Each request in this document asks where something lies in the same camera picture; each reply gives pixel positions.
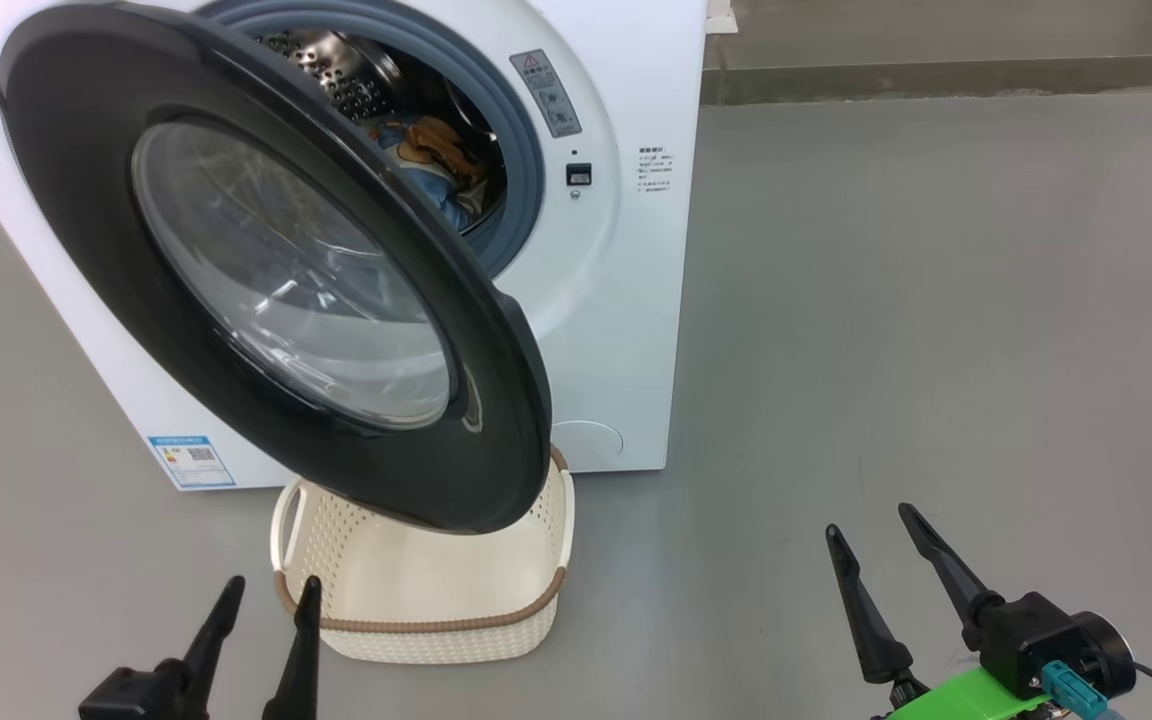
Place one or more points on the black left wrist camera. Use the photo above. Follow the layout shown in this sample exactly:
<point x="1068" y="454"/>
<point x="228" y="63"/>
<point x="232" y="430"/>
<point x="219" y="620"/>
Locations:
<point x="131" y="695"/>

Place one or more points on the black round glass washer door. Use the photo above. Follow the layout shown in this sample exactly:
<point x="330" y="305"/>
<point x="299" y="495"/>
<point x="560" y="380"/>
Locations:
<point x="86" y="200"/>

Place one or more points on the small printed text label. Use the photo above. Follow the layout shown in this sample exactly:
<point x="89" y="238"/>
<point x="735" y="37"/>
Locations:
<point x="656" y="170"/>

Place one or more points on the cream perforated laundry basket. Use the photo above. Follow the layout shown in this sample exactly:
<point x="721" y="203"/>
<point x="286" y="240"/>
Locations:
<point x="436" y="640"/>

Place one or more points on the blue patterned garment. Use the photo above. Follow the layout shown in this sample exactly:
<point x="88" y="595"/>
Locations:
<point x="436" y="195"/>

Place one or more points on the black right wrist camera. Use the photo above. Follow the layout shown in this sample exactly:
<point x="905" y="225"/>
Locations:
<point x="1036" y="635"/>

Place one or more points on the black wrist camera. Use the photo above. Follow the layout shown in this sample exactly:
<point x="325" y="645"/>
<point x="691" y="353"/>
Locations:
<point x="1036" y="635"/>
<point x="131" y="695"/>

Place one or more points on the washing machine drum with clothes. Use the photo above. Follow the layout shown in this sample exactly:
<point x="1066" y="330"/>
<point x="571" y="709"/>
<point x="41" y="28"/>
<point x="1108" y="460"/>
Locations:
<point x="336" y="75"/>

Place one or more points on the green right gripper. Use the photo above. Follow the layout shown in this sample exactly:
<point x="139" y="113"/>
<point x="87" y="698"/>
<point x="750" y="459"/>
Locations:
<point x="966" y="700"/>

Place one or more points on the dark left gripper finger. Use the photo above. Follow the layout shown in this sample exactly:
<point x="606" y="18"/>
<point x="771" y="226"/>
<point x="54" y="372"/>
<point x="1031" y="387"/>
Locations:
<point x="214" y="640"/>
<point x="301" y="660"/>

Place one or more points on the grey rubber door gasket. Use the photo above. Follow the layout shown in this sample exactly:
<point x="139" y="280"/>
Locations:
<point x="526" y="160"/>

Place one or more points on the grey warning sticker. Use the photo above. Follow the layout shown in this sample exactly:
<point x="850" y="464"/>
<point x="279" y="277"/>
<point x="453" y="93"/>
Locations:
<point x="546" y="93"/>

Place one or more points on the black door latch socket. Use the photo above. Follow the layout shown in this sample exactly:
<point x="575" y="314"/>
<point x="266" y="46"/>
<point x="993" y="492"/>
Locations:
<point x="579" y="175"/>

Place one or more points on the blue energy label sticker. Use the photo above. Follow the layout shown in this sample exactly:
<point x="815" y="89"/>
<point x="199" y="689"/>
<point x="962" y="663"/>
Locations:
<point x="192" y="462"/>

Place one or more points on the white front-load washing machine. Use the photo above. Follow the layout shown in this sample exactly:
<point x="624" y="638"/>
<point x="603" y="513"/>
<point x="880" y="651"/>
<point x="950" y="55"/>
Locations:
<point x="626" y="300"/>

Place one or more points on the round drain filter cover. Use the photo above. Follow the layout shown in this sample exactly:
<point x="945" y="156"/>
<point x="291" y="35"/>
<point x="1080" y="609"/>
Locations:
<point x="591" y="442"/>

